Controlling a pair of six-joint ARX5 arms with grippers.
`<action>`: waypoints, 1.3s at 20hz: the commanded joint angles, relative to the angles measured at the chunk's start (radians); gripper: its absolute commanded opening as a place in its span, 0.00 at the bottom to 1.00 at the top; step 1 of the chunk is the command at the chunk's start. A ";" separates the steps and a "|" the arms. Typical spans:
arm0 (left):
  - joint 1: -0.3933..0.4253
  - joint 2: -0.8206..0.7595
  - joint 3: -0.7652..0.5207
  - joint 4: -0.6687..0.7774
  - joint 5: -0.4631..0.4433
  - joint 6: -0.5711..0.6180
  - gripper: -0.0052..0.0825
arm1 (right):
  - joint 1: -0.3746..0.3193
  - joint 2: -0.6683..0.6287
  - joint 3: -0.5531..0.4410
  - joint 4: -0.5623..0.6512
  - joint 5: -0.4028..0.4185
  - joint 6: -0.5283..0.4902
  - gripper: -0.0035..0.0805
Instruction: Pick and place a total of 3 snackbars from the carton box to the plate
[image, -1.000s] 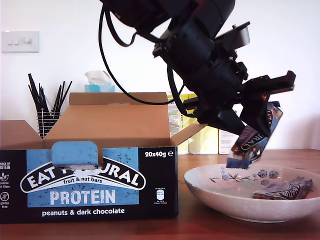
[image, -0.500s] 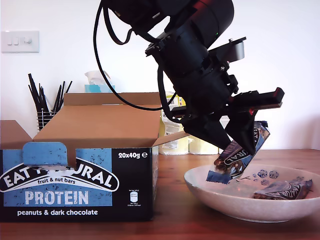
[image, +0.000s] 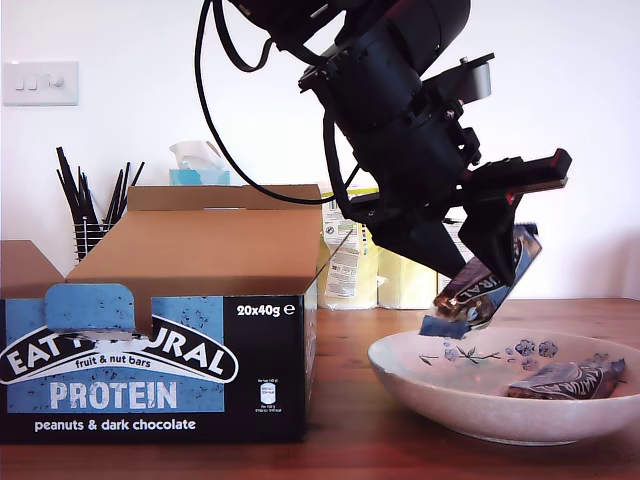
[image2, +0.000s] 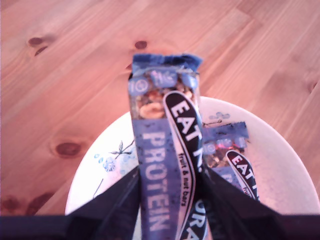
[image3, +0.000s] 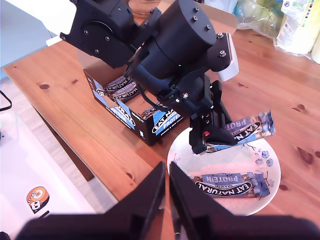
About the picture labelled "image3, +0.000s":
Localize thin black cable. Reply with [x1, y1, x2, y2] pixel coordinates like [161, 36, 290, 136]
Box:
[0, 89, 13, 112]

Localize white panel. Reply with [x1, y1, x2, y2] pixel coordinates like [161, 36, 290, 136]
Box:
[3, 0, 77, 47]

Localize black blue snackbar carton box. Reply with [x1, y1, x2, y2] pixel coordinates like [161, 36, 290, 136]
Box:
[76, 3, 238, 147]

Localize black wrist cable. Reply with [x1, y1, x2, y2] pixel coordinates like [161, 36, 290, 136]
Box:
[136, 83, 167, 111]

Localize orange round sticker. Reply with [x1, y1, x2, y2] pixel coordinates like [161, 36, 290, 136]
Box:
[26, 185, 50, 215]

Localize blue black snackbar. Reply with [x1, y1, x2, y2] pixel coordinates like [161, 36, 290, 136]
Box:
[102, 74, 135, 92]
[206, 109, 276, 154]
[191, 171, 271, 200]
[111, 81, 138, 103]

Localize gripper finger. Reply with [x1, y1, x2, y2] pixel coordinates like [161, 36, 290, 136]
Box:
[103, 161, 167, 219]
[203, 126, 238, 146]
[169, 161, 236, 219]

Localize white plate blue flowers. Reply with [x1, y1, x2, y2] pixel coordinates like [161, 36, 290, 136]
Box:
[166, 127, 282, 217]

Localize brown round basket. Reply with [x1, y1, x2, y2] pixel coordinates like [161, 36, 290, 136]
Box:
[127, 0, 162, 19]

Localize yellow paper towel pack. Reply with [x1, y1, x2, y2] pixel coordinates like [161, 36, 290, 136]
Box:
[236, 0, 320, 65]

